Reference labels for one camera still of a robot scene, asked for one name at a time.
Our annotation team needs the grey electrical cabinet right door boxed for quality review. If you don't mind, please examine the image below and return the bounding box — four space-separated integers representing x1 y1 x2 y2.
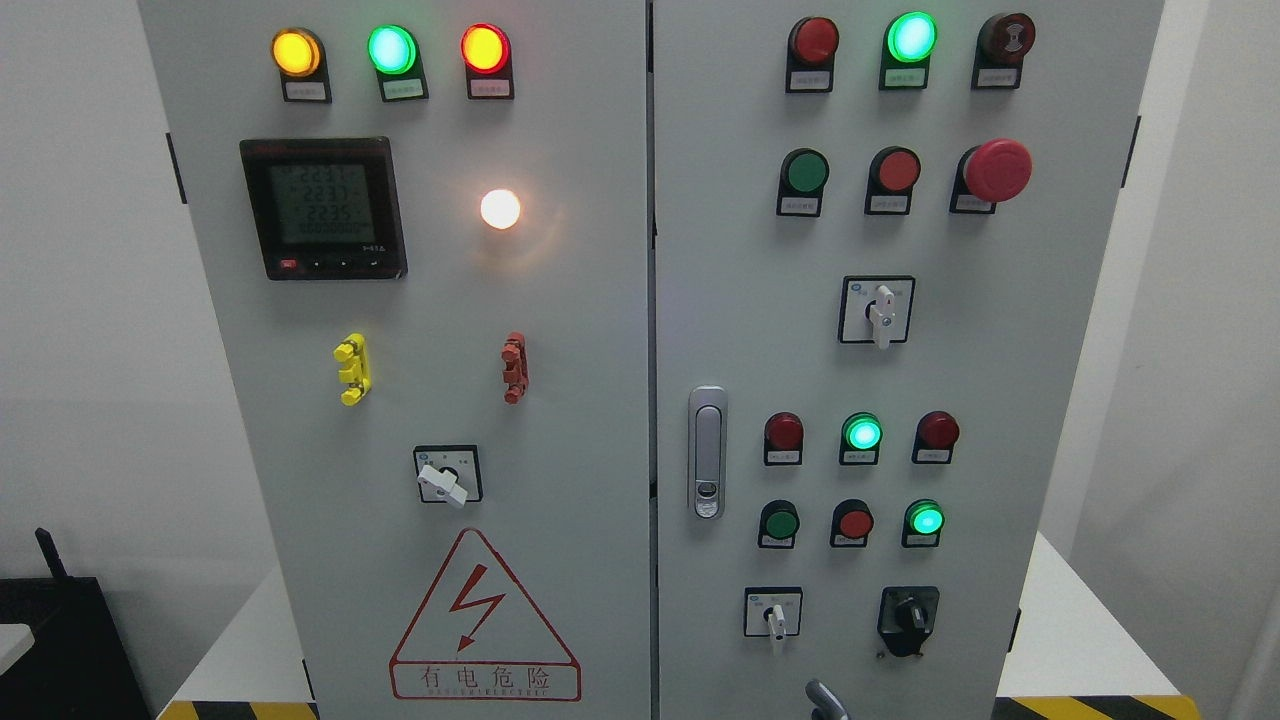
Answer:
652 1 1164 719

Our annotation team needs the green lit indicator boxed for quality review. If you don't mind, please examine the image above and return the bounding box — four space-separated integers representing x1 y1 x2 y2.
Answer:
879 10 937 91
838 411 883 466

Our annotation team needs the red push button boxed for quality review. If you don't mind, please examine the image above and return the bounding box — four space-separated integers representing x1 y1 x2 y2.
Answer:
829 498 876 548
864 146 922 217

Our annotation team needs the red indicator light top right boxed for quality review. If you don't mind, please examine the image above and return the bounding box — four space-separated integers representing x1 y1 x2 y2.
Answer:
785 15 840 94

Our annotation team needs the red indicator light middle left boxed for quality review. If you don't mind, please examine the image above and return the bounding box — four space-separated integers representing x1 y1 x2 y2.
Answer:
763 413 805 466

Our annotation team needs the grey robotic hand plastic covered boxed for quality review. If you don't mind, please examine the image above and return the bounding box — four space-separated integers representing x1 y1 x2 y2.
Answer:
804 679 850 720

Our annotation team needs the grey electrical cabinet door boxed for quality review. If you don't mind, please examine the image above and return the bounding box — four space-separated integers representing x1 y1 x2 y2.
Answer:
140 1 650 719
652 1 1164 719

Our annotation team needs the grey electrical cabinet left door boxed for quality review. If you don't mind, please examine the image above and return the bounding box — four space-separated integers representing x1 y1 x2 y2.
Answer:
140 1 650 719

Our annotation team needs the red push button upper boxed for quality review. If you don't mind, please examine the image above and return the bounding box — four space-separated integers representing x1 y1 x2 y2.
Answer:
864 146 922 217

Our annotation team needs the green lit indicator middle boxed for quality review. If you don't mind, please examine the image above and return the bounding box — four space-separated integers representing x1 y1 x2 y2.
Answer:
838 411 883 466

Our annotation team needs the green indicator light top left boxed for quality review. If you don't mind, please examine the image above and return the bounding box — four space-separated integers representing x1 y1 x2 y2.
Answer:
366 24 429 102

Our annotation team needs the red push button lower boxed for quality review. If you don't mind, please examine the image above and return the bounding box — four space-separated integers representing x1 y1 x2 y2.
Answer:
829 498 876 548

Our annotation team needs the left door rotary selector switch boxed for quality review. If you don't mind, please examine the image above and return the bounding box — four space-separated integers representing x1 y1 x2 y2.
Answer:
412 445 484 509

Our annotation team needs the white lit indicator lamp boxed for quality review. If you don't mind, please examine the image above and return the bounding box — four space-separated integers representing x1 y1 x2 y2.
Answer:
479 188 524 231

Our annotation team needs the red electrical hazard warning sticker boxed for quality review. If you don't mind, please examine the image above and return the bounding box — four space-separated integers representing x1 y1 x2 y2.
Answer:
388 527 582 702

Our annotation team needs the green push button upper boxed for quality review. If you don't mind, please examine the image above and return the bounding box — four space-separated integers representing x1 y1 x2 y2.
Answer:
776 147 829 217

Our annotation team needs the black knob rotary switch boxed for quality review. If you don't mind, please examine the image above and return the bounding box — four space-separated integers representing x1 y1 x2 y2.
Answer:
877 585 940 659

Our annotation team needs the red indicator light middle right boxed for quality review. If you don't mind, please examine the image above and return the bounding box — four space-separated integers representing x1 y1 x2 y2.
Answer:
911 410 961 465

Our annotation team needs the black box with antenna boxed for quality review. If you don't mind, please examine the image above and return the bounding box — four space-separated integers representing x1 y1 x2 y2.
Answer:
1 528 151 719

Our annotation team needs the red lit indicator light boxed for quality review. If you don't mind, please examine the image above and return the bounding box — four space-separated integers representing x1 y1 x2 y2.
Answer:
460 23 515 100

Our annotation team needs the black digital power meter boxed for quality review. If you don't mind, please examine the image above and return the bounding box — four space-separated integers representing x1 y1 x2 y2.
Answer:
239 136 408 281

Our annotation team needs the green lit push button lower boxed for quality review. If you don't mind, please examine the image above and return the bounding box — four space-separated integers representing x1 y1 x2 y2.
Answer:
900 498 946 548

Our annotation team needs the dark red buzzer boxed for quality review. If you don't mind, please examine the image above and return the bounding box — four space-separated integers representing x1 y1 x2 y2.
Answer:
972 12 1036 90

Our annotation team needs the upper right rotary selector switch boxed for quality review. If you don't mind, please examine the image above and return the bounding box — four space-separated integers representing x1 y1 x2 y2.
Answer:
838 275 916 350

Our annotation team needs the green lit indicator top right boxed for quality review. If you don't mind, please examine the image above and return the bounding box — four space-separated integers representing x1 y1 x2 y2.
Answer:
879 10 937 91

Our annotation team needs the lower white rotary selector switch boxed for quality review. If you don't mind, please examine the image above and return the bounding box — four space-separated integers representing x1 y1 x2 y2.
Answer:
742 585 804 655

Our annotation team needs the yellow indicator light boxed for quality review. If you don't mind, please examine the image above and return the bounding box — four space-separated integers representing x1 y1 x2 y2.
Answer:
271 27 332 104

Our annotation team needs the silver door swing handle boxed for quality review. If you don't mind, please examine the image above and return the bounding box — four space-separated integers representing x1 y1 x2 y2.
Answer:
687 386 727 519

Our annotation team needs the yellow terminal connector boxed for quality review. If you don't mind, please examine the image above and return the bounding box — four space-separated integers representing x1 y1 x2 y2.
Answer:
332 332 372 407

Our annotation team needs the red emergency stop mushroom button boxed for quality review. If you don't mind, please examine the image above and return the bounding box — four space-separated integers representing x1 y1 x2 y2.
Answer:
948 138 1034 215

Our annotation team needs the red terminal connector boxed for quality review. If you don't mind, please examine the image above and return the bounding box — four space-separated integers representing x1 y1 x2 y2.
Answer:
500 332 529 405

